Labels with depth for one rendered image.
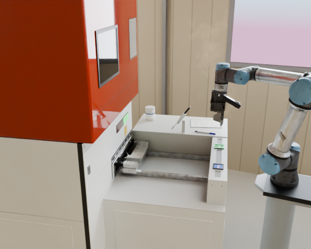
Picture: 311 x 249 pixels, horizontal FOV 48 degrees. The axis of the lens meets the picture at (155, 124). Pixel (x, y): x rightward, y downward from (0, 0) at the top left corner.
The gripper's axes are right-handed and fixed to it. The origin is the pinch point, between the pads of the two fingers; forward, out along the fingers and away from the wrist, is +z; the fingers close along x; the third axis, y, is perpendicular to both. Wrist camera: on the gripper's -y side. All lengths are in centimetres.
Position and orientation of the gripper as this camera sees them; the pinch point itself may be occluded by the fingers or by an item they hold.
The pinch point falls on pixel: (222, 123)
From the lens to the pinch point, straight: 206.5
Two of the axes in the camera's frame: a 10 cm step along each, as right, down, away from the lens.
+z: 0.0, 9.3, 3.6
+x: -1.9, 3.5, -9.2
